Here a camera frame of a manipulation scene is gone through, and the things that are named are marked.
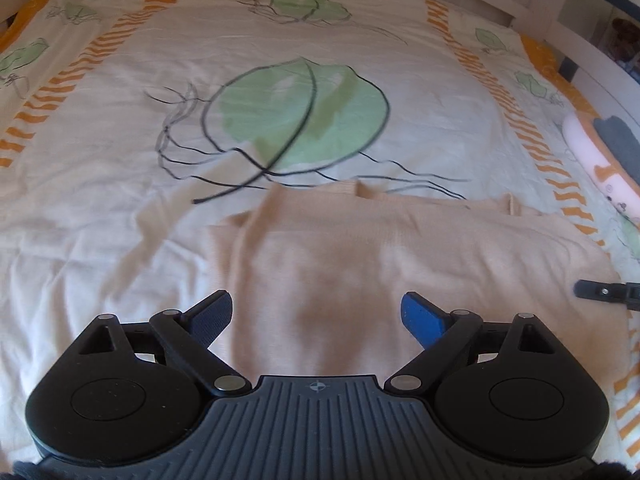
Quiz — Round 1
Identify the beige knit sweater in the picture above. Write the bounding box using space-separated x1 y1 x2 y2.
207 183 629 389

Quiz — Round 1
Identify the folded blue grey garment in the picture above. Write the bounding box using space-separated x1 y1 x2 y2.
593 116 640 184

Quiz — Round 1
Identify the orange bed sheet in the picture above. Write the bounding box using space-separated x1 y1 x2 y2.
0 0 601 116

